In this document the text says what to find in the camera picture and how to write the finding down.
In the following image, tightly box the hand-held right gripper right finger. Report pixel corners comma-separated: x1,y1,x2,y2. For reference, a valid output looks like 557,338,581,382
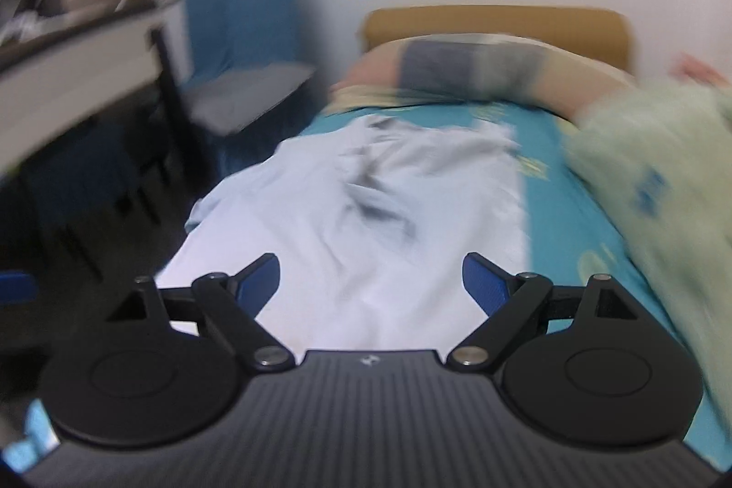
446,252,641,373

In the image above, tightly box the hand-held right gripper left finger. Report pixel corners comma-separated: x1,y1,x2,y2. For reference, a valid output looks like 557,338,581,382
106,252,296,371

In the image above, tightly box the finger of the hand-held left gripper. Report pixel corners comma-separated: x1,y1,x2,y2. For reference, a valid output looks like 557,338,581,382
0,269,38,302

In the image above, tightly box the white printed t-shirt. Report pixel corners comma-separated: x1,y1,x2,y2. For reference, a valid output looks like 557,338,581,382
154,113,530,352

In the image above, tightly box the teal bed sheet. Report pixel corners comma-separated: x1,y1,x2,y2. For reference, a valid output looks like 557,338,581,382
0,96,716,472

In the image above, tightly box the blue skirted chair cover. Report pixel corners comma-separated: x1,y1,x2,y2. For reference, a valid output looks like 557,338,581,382
23,119,172,260

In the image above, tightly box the grey seat cushion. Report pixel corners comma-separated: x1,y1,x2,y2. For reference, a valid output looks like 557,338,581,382
186,62,318,134

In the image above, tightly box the white table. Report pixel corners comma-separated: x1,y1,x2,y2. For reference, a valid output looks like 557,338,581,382
0,0,184,174

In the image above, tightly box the green printed fleece blanket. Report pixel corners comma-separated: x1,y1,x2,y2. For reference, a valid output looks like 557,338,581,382
563,79,732,414

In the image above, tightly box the plaid pillow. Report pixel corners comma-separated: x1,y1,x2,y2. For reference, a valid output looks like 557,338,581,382
327,33,638,126

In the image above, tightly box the tan padded headboard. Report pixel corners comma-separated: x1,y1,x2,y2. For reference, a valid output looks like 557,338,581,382
360,6,633,77

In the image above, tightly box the blue covered chair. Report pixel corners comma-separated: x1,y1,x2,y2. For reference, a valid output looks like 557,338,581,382
180,0,304,86

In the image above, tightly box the pink fluffy cloth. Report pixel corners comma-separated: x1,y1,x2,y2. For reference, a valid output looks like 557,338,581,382
669,54,732,90

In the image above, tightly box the black wooden chair frame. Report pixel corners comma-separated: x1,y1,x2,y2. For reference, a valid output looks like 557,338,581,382
147,27,221,180

